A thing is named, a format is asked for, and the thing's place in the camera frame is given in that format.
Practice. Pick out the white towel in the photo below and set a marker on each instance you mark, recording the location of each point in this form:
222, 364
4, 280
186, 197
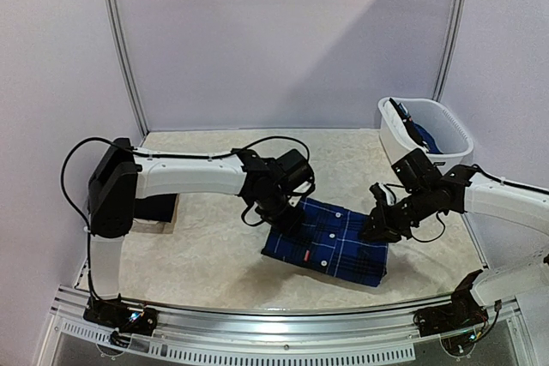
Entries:
395, 129

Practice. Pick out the wall metal profile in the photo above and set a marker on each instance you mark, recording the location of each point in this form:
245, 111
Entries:
121, 49
455, 17

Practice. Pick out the left wall metal profile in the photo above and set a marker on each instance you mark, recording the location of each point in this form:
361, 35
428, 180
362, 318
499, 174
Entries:
121, 49

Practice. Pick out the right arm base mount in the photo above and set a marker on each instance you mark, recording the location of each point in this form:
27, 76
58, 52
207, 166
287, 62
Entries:
463, 310

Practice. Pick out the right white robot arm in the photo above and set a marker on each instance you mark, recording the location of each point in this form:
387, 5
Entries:
463, 189

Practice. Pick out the white laundry basket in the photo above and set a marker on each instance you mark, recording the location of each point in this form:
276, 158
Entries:
446, 141

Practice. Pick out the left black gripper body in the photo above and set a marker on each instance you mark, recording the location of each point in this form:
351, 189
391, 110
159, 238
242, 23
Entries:
273, 212

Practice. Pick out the aluminium front rail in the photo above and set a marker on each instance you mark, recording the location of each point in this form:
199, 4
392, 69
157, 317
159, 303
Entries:
292, 324

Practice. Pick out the blue plaid shirt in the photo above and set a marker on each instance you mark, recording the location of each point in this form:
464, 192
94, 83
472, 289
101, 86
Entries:
328, 242

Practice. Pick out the black garment in basket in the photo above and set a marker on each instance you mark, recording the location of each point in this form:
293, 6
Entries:
416, 132

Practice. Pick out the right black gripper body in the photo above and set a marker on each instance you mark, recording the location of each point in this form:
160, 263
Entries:
387, 215

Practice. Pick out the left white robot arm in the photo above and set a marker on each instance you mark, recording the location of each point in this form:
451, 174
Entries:
141, 173

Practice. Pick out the black t-shirt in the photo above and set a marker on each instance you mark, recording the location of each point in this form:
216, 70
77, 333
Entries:
154, 207

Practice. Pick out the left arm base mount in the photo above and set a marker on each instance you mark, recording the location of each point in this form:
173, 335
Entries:
125, 317

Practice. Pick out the perforated metal front panel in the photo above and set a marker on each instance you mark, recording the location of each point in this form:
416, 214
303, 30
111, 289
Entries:
76, 343

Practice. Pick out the right wall metal profile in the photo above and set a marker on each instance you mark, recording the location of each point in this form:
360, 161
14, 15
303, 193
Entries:
455, 17

